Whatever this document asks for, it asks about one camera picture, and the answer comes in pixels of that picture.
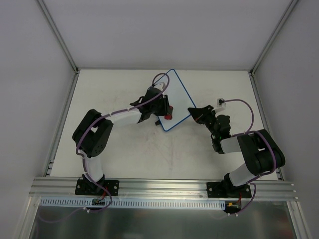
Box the blue framed whiteboard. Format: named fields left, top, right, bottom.
left=158, top=69, right=196, bottom=132

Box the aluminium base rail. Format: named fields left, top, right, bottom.
left=29, top=177, right=299, bottom=201

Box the white slotted cable duct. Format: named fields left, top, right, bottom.
left=39, top=197, right=226, bottom=211

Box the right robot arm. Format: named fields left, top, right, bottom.
left=188, top=105, right=286, bottom=198

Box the right aluminium frame post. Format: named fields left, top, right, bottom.
left=250, top=0, right=299, bottom=76

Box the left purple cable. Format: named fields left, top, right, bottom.
left=37, top=72, right=171, bottom=222

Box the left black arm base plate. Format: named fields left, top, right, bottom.
left=74, top=176, right=120, bottom=196

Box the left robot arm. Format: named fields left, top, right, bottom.
left=72, top=87, right=173, bottom=195

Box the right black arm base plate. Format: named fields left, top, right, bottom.
left=206, top=182, right=252, bottom=199

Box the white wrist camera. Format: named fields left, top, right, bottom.
left=152, top=82, right=166, bottom=92
left=213, top=98, right=226, bottom=113

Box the aluminium frame post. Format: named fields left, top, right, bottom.
left=35, top=0, right=79, bottom=74
left=250, top=0, right=299, bottom=76

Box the left aluminium frame post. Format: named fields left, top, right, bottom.
left=35, top=0, right=79, bottom=74

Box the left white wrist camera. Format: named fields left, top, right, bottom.
left=152, top=82, right=166, bottom=92

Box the red bone-shaped eraser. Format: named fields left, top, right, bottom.
left=164, top=106, right=173, bottom=120

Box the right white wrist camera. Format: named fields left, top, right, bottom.
left=213, top=98, right=226, bottom=113

